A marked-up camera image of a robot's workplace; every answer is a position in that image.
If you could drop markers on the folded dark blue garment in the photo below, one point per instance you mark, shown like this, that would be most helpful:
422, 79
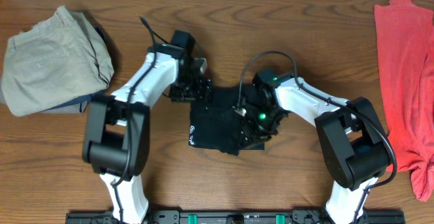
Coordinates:
79, 100

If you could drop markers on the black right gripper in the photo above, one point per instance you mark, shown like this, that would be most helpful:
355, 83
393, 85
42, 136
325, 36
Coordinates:
253, 134

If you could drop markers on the red t-shirt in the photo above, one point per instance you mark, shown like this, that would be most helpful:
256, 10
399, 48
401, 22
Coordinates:
405, 62

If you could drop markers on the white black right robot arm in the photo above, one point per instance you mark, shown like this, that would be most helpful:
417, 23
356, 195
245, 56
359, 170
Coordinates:
354, 146

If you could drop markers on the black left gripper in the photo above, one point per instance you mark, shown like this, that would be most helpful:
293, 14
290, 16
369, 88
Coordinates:
203, 92

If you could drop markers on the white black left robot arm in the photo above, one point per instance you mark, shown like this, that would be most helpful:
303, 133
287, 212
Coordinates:
117, 133

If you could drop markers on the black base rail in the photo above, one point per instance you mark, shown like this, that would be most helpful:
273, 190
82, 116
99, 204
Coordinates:
298, 216

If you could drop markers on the black t-shirt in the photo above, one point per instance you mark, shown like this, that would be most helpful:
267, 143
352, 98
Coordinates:
225, 123

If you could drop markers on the folded khaki pants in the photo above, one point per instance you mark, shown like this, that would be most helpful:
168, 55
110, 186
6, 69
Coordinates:
59, 59

